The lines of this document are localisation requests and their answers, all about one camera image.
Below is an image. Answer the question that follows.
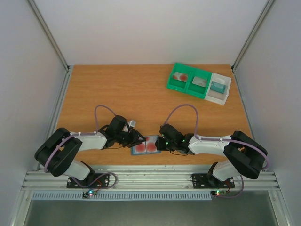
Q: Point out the middle green plastic bin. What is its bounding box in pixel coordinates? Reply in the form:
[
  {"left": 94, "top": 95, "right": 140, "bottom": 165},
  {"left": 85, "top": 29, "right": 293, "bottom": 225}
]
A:
[{"left": 185, "top": 68, "right": 212, "bottom": 99}]

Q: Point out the left small circuit board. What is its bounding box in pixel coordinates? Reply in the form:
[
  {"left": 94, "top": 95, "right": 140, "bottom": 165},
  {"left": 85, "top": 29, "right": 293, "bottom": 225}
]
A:
[{"left": 82, "top": 191, "right": 97, "bottom": 198}]

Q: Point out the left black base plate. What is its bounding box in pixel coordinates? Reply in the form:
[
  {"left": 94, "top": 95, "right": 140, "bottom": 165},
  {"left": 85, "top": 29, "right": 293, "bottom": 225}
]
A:
[{"left": 66, "top": 173, "right": 110, "bottom": 189}]

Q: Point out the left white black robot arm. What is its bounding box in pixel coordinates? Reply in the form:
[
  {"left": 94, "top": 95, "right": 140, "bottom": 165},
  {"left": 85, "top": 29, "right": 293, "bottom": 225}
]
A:
[{"left": 34, "top": 115, "right": 146, "bottom": 188}]

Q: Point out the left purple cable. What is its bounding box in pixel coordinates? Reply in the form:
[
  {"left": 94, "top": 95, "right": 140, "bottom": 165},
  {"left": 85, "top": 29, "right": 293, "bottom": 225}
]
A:
[{"left": 44, "top": 105, "right": 118, "bottom": 190}]

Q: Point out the white plastic bin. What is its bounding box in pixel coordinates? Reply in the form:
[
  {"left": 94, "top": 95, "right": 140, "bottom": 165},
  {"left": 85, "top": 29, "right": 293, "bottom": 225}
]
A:
[{"left": 204, "top": 73, "right": 231, "bottom": 105}]

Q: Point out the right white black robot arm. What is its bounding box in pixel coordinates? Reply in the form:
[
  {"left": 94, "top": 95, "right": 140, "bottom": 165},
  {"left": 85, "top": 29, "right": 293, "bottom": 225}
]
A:
[{"left": 155, "top": 124, "right": 268, "bottom": 189}]

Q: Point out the small circuit board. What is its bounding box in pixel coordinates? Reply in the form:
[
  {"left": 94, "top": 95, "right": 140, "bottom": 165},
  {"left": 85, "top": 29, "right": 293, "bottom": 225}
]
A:
[
  {"left": 211, "top": 190, "right": 230, "bottom": 196},
  {"left": 82, "top": 191, "right": 97, "bottom": 198}
]

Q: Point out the green plastic bin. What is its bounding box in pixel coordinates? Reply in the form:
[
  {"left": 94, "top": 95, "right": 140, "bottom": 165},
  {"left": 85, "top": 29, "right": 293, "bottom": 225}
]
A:
[
  {"left": 166, "top": 63, "right": 193, "bottom": 93},
  {"left": 185, "top": 68, "right": 212, "bottom": 99}
]

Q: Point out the left aluminium corner post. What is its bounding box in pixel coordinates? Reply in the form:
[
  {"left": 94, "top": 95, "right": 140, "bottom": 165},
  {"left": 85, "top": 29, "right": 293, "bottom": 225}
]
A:
[{"left": 26, "top": 0, "right": 71, "bottom": 73}]

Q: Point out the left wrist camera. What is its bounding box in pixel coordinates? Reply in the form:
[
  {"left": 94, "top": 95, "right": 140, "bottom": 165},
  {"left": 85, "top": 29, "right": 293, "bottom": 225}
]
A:
[{"left": 124, "top": 120, "right": 136, "bottom": 132}]

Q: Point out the purple cable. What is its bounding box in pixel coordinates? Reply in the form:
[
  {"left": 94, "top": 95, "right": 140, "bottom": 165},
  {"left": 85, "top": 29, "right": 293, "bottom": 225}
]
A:
[
  {"left": 163, "top": 104, "right": 269, "bottom": 198},
  {"left": 44, "top": 105, "right": 118, "bottom": 190}
]

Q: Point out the left green plastic bin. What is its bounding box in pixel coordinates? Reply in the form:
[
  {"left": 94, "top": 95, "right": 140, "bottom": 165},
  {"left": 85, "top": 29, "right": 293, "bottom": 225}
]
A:
[{"left": 166, "top": 63, "right": 193, "bottom": 93}]

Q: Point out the aluminium corner post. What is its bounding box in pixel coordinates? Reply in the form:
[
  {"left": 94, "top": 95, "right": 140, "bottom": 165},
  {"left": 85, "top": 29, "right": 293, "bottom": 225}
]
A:
[
  {"left": 26, "top": 0, "right": 71, "bottom": 73},
  {"left": 230, "top": 0, "right": 277, "bottom": 73}
]

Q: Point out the right aluminium corner post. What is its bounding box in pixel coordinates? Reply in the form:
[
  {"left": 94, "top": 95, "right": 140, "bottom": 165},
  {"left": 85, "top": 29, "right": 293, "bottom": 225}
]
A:
[{"left": 230, "top": 0, "right": 277, "bottom": 73}]

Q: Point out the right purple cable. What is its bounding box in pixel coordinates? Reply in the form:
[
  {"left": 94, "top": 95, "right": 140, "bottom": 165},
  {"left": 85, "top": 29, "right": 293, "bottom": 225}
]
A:
[{"left": 163, "top": 104, "right": 269, "bottom": 198}]

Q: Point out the red circles card in holder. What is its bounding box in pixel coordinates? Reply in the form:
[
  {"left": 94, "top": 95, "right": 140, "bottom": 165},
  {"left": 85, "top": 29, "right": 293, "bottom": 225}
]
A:
[{"left": 133, "top": 135, "right": 158, "bottom": 154}]

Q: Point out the grey slotted cable duct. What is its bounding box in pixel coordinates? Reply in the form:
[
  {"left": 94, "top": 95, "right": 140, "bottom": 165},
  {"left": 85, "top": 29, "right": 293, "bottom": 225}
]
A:
[{"left": 32, "top": 191, "right": 212, "bottom": 201}]

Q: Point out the aluminium front rail frame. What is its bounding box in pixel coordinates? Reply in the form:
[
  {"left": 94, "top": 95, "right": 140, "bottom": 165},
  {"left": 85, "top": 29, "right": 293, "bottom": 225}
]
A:
[{"left": 21, "top": 149, "right": 280, "bottom": 191}]

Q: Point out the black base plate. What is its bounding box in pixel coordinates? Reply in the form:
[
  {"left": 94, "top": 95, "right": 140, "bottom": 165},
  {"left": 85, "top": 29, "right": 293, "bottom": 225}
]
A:
[
  {"left": 66, "top": 173, "right": 110, "bottom": 189},
  {"left": 190, "top": 173, "right": 235, "bottom": 189}
]

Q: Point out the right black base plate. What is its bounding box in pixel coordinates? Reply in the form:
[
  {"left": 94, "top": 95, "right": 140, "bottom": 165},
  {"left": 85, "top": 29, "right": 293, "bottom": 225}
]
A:
[{"left": 190, "top": 173, "right": 235, "bottom": 189}]

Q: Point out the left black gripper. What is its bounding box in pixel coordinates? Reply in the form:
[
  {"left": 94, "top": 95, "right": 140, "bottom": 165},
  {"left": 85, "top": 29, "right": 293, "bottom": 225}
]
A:
[{"left": 116, "top": 129, "right": 147, "bottom": 148}]

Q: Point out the red patterned card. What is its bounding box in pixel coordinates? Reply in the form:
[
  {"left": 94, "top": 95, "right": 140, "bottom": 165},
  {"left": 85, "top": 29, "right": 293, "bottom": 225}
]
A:
[{"left": 173, "top": 72, "right": 188, "bottom": 82}]

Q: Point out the blue card holder wallet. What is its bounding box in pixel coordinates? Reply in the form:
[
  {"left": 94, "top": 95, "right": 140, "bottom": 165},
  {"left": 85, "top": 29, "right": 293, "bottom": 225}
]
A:
[{"left": 130, "top": 134, "right": 163, "bottom": 156}]

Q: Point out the right small circuit board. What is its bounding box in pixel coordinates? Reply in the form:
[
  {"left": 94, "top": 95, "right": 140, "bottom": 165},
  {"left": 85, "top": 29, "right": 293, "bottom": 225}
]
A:
[{"left": 211, "top": 190, "right": 230, "bottom": 196}]

